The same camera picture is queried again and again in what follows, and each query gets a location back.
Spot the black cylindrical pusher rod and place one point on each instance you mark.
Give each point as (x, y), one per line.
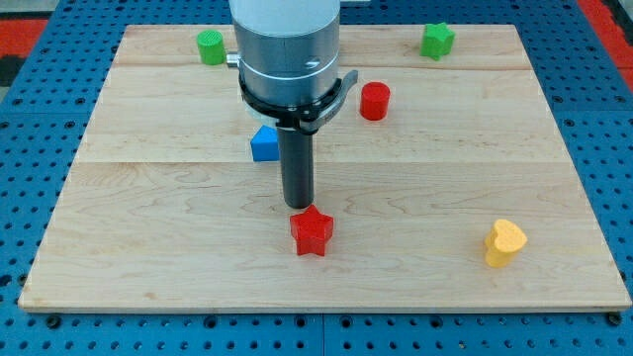
(297, 168)

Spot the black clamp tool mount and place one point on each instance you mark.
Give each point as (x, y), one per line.
(305, 119)

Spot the red star block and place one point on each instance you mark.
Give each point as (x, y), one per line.
(312, 230)

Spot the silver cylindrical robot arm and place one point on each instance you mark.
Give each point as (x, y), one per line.
(287, 61)

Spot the blue triangle block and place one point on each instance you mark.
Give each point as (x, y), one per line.
(264, 145)

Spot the green star block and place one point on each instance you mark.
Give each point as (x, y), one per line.
(436, 41)

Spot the red cylinder block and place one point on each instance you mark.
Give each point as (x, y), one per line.
(375, 98)

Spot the green cylinder block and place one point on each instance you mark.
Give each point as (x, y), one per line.
(211, 47)

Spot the light wooden board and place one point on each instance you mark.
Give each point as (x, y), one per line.
(165, 211)

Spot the yellow heart block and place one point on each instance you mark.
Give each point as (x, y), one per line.
(503, 242)

